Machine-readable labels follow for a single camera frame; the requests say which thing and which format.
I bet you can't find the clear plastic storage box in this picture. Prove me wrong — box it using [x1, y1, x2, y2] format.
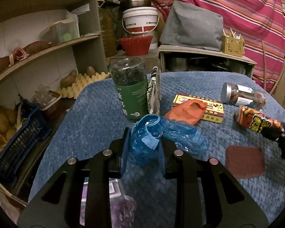
[39, 18, 80, 45]

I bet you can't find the grey fabric cover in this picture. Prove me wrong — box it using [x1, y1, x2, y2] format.
[160, 1, 223, 51]

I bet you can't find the yellow plastic utensil basket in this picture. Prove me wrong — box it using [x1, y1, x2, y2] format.
[221, 29, 245, 57]

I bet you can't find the green label tea jar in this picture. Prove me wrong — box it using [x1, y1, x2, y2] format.
[110, 56, 148, 123]

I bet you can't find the yellow red carton box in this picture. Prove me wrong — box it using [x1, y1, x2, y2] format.
[171, 93, 224, 124]

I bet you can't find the grey side table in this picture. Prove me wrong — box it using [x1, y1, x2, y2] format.
[158, 44, 256, 78]

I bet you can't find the blue plastic bag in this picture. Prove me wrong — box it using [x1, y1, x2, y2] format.
[130, 114, 209, 166]

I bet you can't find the large oil jug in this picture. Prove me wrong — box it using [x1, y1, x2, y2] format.
[98, 0, 118, 58]

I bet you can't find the clear jar of dried fruit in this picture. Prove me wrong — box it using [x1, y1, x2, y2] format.
[221, 82, 267, 110]

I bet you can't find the purple beads plastic bag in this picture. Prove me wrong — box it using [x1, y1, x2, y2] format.
[79, 177, 137, 228]

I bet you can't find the white plastic bucket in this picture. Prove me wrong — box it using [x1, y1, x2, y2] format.
[122, 7, 160, 50]

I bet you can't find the wooden shelf unit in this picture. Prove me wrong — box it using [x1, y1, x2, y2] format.
[0, 0, 110, 207]

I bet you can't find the yellow egg carton tray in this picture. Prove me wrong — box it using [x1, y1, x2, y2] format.
[56, 72, 111, 99]

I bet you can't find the blue quilted table cloth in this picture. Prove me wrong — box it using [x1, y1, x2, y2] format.
[28, 70, 285, 228]

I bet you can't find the red striped curtain cloth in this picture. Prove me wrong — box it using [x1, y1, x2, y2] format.
[153, 0, 285, 88]

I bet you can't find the orange cloth piece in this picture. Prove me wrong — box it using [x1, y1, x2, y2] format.
[165, 99, 207, 125]

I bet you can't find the dark blue plastic crate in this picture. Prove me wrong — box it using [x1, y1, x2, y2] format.
[0, 101, 51, 188]

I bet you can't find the maroon scouring sponge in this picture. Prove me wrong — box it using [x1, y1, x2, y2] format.
[226, 146, 265, 179]

